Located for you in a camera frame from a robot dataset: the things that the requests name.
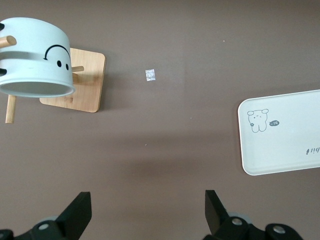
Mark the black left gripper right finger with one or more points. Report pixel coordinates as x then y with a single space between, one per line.
217 217

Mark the wooden cup stand with pegs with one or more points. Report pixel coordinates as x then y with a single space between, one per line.
85 85

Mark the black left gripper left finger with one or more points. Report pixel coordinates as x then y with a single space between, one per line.
75 215

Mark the white rabbit print tray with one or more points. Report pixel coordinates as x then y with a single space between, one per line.
282 140

